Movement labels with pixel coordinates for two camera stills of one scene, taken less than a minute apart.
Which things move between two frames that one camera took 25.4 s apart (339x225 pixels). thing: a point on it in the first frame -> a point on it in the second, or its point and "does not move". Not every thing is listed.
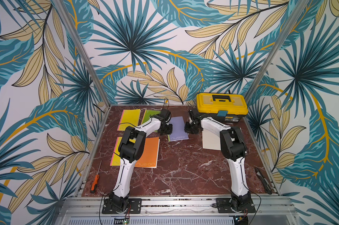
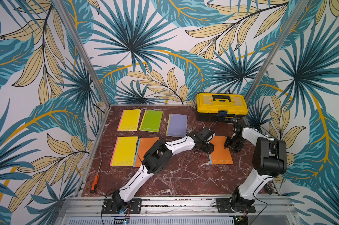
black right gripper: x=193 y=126 -> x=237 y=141
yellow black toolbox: x=232 y=107 does not move
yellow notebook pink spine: x=129 y=117 does not move
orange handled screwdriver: x=94 y=185 does not move
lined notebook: x=178 y=132 does not move
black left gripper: x=169 y=132 -> x=210 y=149
